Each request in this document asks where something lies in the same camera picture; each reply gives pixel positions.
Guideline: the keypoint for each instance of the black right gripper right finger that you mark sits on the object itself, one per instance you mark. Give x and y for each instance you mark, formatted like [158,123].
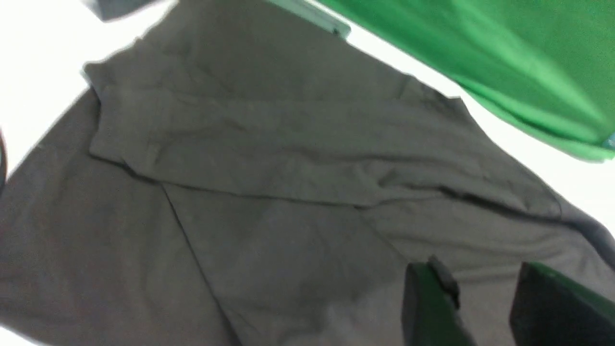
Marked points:
[551,309]

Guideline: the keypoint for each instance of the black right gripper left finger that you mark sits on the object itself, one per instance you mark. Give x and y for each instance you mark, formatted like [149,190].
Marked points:
[430,307]

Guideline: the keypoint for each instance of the dark gray long-sleeve top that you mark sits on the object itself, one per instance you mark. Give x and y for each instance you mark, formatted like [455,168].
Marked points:
[240,177]

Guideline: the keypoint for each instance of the green backdrop cloth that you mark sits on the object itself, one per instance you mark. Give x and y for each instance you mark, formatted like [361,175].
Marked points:
[547,67]

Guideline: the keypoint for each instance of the dark teal crumpled garment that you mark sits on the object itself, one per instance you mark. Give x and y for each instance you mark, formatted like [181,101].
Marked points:
[109,10]

